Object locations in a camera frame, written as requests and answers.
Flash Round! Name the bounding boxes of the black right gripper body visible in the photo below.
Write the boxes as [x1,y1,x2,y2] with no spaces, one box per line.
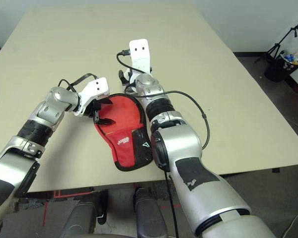
[124,69,137,94]

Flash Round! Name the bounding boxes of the black bin with bottles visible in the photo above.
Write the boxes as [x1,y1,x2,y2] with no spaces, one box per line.
[264,51,298,82]

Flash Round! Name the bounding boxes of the red black paddle case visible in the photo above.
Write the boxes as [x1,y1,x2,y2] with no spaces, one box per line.
[93,93,154,172]

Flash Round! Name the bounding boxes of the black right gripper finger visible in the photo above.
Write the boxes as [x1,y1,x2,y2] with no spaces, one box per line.
[118,70,127,86]

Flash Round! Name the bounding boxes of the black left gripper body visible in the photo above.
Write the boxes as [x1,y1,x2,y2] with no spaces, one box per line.
[88,100,101,119]

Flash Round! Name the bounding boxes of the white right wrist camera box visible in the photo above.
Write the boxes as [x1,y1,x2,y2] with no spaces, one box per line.
[129,39,152,75]

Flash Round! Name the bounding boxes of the flat black left wrist cable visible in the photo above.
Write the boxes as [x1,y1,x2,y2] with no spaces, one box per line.
[73,73,97,87]

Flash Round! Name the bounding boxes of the black tripod stand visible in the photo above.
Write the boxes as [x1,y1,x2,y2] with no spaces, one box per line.
[254,21,298,64]

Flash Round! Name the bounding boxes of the grey robot left leg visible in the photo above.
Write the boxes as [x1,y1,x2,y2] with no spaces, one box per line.
[59,190,109,238]

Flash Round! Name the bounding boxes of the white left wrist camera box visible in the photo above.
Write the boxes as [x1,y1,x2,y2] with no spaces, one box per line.
[74,77,110,117]

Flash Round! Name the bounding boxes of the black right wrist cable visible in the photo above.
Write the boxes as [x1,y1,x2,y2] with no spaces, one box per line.
[116,50,211,238]

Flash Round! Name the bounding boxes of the white floor cable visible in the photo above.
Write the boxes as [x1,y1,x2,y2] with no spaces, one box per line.
[280,212,298,238]

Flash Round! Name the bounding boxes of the grey robot leg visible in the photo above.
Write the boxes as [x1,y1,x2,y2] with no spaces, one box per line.
[59,190,109,238]
[134,188,168,238]

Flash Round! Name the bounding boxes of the thin black left wrist cable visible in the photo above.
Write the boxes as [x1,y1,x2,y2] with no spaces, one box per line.
[58,78,77,94]

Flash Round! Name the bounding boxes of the grey robot right leg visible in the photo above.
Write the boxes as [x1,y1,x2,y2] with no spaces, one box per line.
[134,188,168,238]

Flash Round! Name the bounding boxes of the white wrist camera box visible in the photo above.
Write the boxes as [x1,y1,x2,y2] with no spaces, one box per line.
[129,39,152,75]
[74,77,110,117]

